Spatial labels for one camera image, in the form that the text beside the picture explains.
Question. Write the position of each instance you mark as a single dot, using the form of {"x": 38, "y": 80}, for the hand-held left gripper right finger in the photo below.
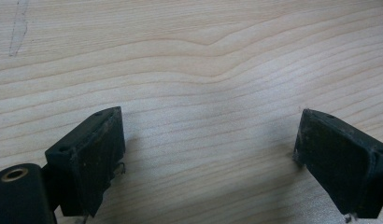
{"x": 339, "y": 168}

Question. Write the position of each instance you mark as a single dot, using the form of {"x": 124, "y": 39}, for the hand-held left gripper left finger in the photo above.
{"x": 87, "y": 161}

